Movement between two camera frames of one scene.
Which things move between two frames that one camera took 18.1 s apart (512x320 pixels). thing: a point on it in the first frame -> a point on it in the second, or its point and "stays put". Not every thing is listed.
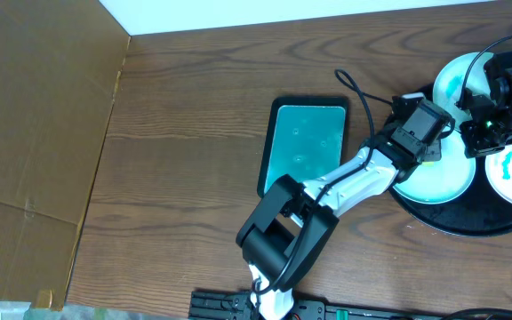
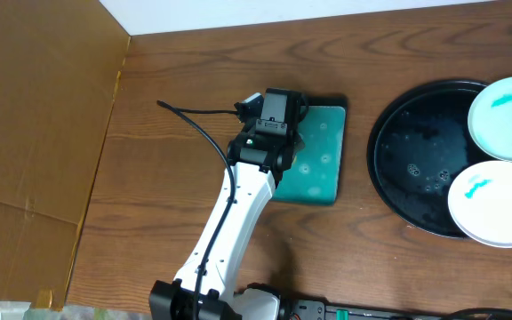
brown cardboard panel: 44,78 stays put
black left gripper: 396,107 -> 299,143
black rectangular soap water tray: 307,138 stays put
